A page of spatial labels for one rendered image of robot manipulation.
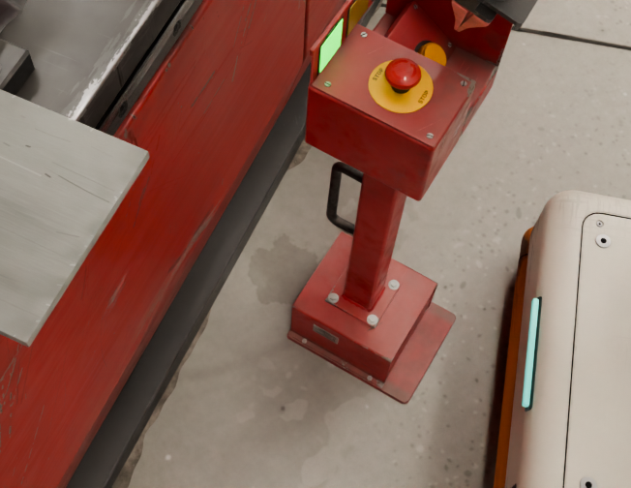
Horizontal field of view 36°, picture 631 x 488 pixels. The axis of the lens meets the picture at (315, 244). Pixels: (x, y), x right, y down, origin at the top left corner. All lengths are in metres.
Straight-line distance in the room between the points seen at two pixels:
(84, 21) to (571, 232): 0.90
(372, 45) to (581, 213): 0.64
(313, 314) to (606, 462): 0.53
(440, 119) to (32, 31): 0.44
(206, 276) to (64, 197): 1.03
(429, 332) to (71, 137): 1.11
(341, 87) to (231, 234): 0.77
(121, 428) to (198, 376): 0.17
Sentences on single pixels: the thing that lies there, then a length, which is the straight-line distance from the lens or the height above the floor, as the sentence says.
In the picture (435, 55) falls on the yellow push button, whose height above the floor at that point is 0.73.
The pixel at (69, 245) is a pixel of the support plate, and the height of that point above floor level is 1.00.
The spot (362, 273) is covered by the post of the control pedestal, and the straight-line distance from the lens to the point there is 1.57.
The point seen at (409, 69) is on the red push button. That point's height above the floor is 0.81.
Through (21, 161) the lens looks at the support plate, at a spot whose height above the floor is 1.00.
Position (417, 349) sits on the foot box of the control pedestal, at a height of 0.01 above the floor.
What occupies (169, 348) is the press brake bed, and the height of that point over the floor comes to 0.05.
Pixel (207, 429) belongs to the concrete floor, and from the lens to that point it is 1.73.
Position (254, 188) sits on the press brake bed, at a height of 0.05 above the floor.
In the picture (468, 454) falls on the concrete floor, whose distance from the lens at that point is 1.75.
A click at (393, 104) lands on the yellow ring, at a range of 1.08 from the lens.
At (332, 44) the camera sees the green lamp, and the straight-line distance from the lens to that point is 1.09.
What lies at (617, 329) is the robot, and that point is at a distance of 1.58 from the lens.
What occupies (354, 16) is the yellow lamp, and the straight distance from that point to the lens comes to 1.12.
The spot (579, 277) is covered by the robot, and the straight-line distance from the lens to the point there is 1.60.
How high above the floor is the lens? 1.66
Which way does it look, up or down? 63 degrees down
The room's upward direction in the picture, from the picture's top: 5 degrees clockwise
